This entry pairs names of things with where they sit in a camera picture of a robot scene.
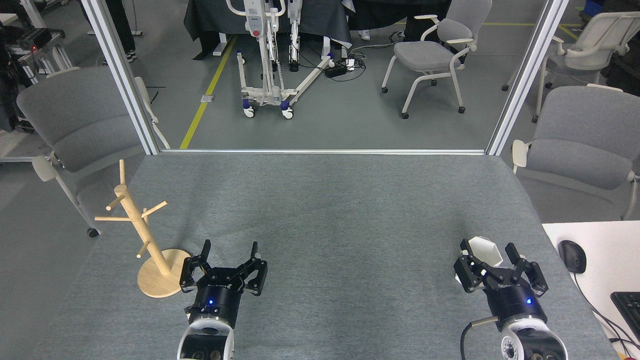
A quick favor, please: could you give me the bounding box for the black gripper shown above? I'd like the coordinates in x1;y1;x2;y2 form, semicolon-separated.
179;239;268;327
454;239;549;331

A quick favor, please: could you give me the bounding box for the white faceted cup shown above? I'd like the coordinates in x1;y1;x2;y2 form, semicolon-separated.
452;236;504;286

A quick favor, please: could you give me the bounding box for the wooden cup rack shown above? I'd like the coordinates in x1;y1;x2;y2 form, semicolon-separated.
94;159;195;299

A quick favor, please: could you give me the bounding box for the metal equipment rack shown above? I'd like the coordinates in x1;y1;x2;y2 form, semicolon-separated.
0;27;76;86

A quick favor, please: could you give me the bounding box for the black computer mouse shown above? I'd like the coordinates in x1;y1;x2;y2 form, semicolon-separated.
558;240;587;274

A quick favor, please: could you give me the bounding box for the white desk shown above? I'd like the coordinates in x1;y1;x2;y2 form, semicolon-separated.
542;220;640;360

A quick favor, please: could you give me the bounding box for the black keyboard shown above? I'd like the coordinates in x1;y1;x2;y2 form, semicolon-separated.
610;291;640;341

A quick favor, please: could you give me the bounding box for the white stand on wheels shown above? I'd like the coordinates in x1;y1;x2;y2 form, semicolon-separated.
226;0;336;120

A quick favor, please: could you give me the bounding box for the black power strip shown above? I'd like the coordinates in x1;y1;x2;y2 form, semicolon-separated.
325;59;357;78

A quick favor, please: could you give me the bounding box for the black table cloth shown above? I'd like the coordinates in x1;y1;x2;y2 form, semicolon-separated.
183;0;353;61

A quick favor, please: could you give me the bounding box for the person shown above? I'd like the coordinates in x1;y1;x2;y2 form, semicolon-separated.
82;0;138;66

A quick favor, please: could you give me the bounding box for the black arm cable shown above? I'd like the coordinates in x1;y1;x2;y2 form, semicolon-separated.
460;316;500;360

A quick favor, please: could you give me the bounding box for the black mouse cable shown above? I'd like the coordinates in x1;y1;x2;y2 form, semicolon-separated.
572;272;640;351

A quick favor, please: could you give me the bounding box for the grey chair with white frame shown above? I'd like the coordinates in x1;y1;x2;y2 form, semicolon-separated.
381;0;493;120
501;11;640;124
16;66;171;238
511;84;640;221

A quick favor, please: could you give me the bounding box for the silver table edge rail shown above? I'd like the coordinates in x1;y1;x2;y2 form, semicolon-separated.
160;148;488;156

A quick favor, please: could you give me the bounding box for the silver aluminium post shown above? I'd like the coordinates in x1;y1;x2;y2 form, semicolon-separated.
486;0;571;157
80;0;161;156

